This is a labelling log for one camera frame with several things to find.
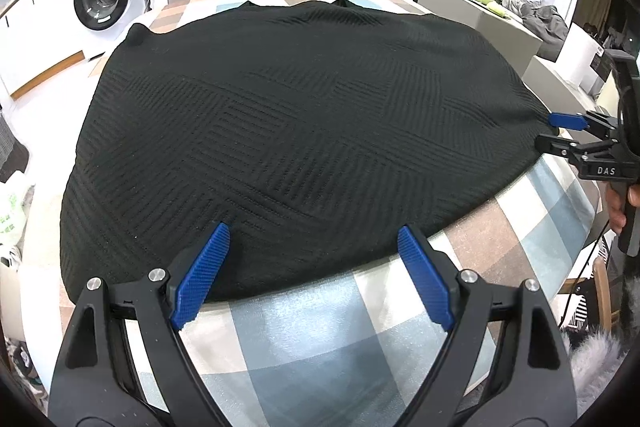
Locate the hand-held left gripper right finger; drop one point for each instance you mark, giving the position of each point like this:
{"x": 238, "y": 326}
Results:
{"x": 425, "y": 277}

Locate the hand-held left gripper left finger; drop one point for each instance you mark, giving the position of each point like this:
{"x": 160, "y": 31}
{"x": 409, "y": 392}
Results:
{"x": 200, "y": 277}

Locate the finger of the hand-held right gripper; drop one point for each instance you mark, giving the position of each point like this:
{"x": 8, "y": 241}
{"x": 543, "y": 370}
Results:
{"x": 555, "y": 145}
{"x": 567, "y": 120}

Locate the black knit sweater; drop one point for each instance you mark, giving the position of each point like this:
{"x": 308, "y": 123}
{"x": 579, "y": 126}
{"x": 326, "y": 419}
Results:
{"x": 300, "y": 132}

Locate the grey clothes on bed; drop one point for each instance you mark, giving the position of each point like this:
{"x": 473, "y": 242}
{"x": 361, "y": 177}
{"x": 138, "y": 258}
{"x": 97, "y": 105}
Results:
{"x": 540, "y": 19}

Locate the person's right hand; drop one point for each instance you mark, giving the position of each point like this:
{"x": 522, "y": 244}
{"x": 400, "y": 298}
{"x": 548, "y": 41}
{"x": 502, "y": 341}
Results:
{"x": 620, "y": 212}

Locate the beige low ledge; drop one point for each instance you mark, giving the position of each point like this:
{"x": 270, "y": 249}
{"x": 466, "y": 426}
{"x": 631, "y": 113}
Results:
{"x": 545, "y": 72}

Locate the white paper towel roll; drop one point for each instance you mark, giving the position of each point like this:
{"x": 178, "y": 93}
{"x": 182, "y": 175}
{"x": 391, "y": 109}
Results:
{"x": 575, "y": 57}

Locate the checked tablecloth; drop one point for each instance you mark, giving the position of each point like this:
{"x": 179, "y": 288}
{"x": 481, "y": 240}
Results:
{"x": 300, "y": 347}

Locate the wooden chair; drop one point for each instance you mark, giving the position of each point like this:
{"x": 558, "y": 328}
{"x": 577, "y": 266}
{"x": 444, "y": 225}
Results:
{"x": 602, "y": 292}

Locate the small green toy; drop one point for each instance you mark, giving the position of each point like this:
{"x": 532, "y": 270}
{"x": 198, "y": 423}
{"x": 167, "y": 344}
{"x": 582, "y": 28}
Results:
{"x": 499, "y": 9}

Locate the beige bedside cabinet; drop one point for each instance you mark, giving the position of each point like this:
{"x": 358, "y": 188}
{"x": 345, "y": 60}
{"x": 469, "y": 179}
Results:
{"x": 475, "y": 27}

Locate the grey fluffy garment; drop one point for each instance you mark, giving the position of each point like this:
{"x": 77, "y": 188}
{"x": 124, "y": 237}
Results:
{"x": 595, "y": 357}

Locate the white green plastic bag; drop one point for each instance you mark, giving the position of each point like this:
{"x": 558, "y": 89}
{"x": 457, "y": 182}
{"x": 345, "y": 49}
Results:
{"x": 12, "y": 212}

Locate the white lower kitchen cabinets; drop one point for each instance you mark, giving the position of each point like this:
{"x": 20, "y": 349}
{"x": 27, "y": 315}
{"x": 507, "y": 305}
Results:
{"x": 40, "y": 37}

